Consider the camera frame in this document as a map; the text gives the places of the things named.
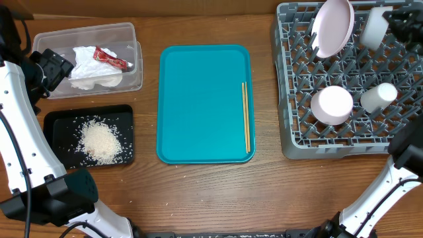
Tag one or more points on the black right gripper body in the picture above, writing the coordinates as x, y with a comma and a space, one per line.
414, 24

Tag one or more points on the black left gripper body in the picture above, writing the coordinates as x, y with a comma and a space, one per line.
45, 75

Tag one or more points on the grey small bowl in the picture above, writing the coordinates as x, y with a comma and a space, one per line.
375, 28

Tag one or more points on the white napkin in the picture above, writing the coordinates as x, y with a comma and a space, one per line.
89, 72

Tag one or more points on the red snack wrapper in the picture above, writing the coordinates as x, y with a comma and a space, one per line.
103, 57

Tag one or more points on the white round plate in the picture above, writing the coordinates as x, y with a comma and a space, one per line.
333, 26

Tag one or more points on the white paper cup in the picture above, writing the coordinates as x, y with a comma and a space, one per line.
380, 96

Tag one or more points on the pile of rice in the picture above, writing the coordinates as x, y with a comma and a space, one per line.
98, 141

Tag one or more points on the pink bowl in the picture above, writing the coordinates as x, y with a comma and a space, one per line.
332, 105

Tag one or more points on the wooden chopstick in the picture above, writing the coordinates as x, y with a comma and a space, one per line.
247, 116

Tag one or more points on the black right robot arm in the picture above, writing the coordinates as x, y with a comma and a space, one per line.
403, 169

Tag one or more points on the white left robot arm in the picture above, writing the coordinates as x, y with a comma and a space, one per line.
43, 192

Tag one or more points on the clear plastic bin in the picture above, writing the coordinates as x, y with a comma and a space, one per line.
117, 40

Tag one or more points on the black rectangular tray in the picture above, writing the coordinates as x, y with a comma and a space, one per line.
60, 130

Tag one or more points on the teal plastic tray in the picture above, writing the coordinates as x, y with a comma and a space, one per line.
200, 107

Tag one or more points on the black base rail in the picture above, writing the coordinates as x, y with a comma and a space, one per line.
290, 233

